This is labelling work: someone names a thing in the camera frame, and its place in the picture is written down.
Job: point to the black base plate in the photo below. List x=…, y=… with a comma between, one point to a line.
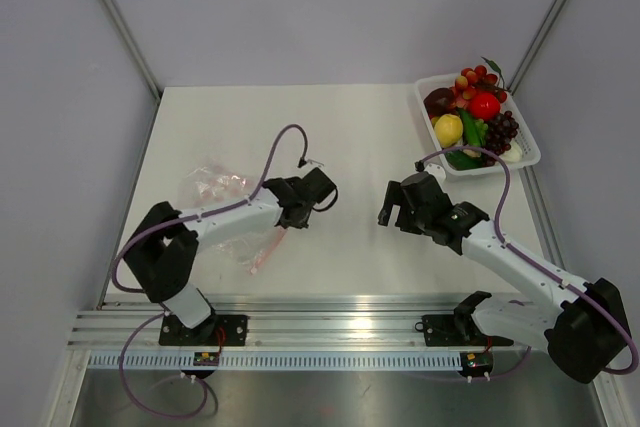
x=441, y=330
x=225, y=330

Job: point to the aluminium frame post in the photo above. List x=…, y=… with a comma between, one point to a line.
x=537, y=43
x=131, y=47

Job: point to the white garlic bulb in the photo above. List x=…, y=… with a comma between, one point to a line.
x=471, y=151

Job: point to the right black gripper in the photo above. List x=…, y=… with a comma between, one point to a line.
x=396, y=195

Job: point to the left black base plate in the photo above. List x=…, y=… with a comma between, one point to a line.
x=225, y=330

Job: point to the small circuit board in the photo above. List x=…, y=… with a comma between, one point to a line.
x=206, y=359
x=477, y=364

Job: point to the green cucumber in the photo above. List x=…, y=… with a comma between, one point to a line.
x=461, y=162

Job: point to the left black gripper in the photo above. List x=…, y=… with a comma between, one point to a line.
x=302, y=225

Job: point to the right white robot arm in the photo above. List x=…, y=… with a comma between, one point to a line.
x=581, y=325

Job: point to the right small circuit board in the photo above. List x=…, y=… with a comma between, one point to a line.
x=477, y=364

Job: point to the strawberry bunch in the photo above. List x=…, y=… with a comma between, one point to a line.
x=480, y=79

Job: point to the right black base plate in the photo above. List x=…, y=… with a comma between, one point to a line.
x=441, y=330

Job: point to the aluminium mounting rail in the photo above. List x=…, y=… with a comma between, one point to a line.
x=281, y=323

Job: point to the white plastic basket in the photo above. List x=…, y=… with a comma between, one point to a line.
x=524, y=139

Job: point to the white slotted cable duct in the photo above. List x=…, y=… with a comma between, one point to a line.
x=281, y=361

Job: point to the left aluminium frame post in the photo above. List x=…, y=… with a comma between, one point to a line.
x=131, y=47

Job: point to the clear zip top bag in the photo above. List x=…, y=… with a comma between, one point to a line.
x=212, y=185

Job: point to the dark red apple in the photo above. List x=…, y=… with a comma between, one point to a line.
x=439, y=101

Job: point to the left small circuit board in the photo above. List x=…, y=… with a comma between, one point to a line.
x=206, y=359

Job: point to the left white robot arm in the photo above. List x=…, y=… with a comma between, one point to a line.
x=162, y=251

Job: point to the yellow lemon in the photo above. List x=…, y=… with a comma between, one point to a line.
x=448, y=130

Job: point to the green pepper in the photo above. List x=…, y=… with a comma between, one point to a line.
x=471, y=133

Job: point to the purple grape bunch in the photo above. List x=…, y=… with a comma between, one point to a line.
x=501, y=131

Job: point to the right aluminium frame post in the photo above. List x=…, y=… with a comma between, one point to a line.
x=537, y=43

